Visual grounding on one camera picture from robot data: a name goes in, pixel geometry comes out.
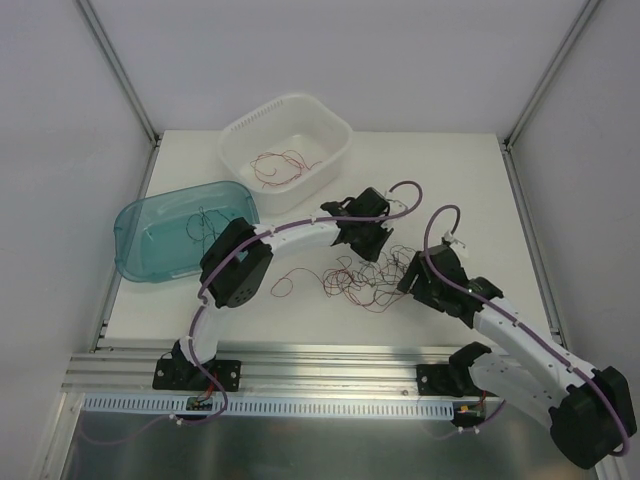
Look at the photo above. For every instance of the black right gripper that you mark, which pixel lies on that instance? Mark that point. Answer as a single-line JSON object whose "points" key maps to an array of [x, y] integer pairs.
{"points": [[420, 279]]}

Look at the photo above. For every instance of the right aluminium frame post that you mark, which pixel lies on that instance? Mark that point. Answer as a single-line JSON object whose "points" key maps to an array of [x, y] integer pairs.
{"points": [[567, 44]]}

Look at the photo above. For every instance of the white plastic basket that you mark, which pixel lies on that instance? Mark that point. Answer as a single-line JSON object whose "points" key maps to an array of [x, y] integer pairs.
{"points": [[285, 150]]}

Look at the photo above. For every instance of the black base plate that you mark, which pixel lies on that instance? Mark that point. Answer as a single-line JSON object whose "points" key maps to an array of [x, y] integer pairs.
{"points": [[435, 380], [168, 376]]}

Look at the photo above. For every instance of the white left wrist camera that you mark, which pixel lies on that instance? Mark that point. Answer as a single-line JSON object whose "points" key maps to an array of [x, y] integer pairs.
{"points": [[395, 205]]}

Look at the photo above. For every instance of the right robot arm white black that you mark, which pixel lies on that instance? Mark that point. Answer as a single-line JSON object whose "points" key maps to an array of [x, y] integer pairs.
{"points": [[588, 412]]}

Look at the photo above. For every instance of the teal translucent plastic bin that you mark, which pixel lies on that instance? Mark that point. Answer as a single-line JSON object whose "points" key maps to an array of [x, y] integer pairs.
{"points": [[164, 237]]}

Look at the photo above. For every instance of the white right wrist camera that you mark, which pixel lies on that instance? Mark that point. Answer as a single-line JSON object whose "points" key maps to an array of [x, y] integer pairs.
{"points": [[455, 244]]}

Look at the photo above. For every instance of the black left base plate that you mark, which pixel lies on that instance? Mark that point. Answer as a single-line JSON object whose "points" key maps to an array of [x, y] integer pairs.
{"points": [[168, 376]]}

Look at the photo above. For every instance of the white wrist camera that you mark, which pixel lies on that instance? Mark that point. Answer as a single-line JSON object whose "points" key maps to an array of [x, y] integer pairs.
{"points": [[395, 205], [455, 244]]}

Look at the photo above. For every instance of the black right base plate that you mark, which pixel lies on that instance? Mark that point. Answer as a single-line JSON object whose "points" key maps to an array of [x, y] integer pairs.
{"points": [[435, 380]]}

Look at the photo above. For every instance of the white slotted cable duct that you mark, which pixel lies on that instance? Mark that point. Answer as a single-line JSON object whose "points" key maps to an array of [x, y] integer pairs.
{"points": [[271, 407]]}

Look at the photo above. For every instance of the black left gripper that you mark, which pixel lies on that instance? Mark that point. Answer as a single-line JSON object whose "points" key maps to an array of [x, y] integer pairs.
{"points": [[365, 238]]}

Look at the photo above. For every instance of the left aluminium frame post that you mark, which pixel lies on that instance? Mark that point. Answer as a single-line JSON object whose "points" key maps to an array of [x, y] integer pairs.
{"points": [[104, 44]]}

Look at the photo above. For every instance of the aluminium mounting rail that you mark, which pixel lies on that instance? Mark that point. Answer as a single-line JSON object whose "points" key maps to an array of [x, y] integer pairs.
{"points": [[268, 369]]}

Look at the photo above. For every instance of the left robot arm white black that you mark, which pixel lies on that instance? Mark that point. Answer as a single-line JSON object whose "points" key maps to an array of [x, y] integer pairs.
{"points": [[234, 267]]}

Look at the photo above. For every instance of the aluminium frame post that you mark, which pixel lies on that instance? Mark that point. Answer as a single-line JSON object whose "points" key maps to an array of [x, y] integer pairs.
{"points": [[567, 44], [104, 44]]}

